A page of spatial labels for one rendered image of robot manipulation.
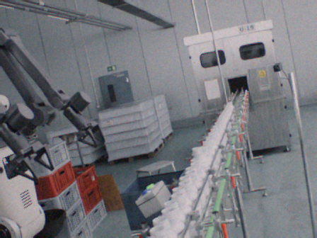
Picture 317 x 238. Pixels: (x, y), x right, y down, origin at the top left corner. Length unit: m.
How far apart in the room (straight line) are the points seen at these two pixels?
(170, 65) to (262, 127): 6.17
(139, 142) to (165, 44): 4.57
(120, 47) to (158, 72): 1.45
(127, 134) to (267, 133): 3.23
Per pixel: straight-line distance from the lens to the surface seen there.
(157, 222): 0.94
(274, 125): 6.20
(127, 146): 8.23
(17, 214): 1.55
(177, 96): 11.88
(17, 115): 1.21
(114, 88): 12.36
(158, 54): 11.97
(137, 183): 2.36
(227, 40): 6.13
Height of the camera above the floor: 1.47
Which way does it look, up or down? 11 degrees down
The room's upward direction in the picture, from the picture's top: 12 degrees counter-clockwise
